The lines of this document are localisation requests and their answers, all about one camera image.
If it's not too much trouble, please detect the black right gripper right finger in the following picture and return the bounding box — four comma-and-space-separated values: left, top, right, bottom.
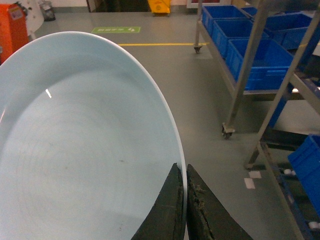
186, 164, 252, 240

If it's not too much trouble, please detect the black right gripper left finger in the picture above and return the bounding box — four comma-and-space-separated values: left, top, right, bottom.
132, 163, 185, 240

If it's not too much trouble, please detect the light blue round plate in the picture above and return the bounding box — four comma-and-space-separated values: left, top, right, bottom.
0, 31, 187, 240

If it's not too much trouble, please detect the blue crate on rack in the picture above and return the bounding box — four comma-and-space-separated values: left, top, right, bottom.
225, 39, 293, 91

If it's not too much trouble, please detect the orange machine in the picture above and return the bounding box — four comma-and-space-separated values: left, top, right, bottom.
0, 3, 29, 64

